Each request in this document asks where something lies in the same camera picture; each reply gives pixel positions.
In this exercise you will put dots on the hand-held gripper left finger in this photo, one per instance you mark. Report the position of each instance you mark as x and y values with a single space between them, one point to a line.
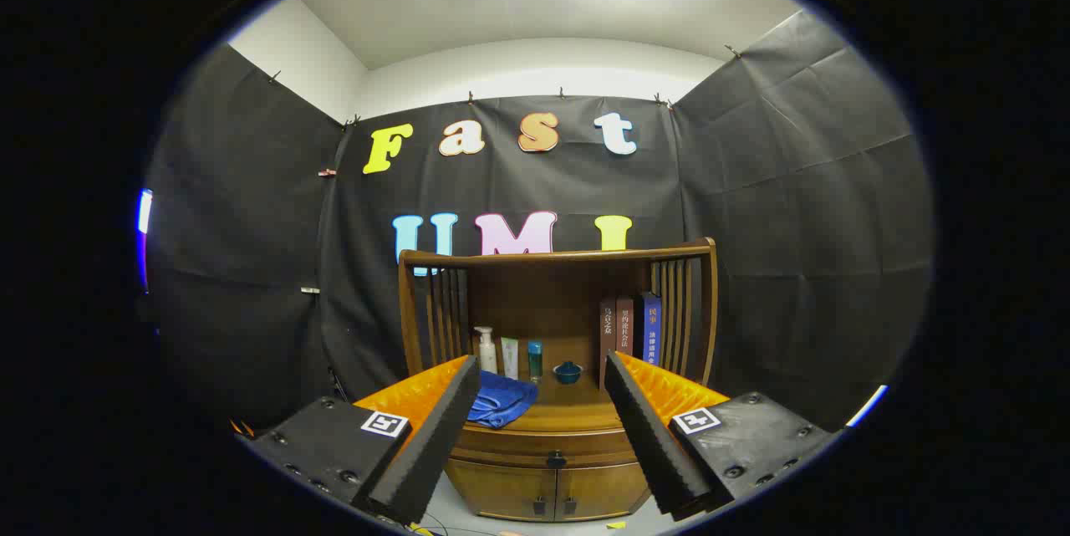
439 444

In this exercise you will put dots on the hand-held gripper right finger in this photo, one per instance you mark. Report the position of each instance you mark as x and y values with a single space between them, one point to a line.
652 444

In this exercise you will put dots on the wooden drawer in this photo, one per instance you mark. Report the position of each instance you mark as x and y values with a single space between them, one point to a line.
510 446

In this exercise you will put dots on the black drawer knob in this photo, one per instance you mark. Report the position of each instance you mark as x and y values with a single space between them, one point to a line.
556 460

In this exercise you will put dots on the wooden cabinet door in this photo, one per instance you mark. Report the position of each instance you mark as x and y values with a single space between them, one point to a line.
602 490
501 490

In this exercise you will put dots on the wooden countertop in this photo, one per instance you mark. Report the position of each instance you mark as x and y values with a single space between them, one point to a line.
568 406

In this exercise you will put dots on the wooden cabinet with slatted shelf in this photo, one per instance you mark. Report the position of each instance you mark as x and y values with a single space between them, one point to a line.
543 302

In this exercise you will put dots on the blue folded towel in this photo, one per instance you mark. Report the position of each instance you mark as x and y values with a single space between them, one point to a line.
506 398

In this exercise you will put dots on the white pump bottle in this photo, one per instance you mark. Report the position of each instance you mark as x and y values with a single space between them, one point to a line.
487 356

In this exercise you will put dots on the blue lidded teacup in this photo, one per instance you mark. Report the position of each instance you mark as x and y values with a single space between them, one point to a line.
568 374

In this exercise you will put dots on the white green tube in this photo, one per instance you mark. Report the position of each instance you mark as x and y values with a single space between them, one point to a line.
510 359

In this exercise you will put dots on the blue book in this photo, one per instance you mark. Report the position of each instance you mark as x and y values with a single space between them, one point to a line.
652 327

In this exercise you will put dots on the reddish brown book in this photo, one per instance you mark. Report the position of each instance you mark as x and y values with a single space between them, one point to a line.
625 327

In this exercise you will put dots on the dark brown book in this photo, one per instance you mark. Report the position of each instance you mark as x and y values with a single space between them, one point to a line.
608 331

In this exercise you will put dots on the teal capped bottle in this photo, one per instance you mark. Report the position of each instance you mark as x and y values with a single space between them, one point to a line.
535 360

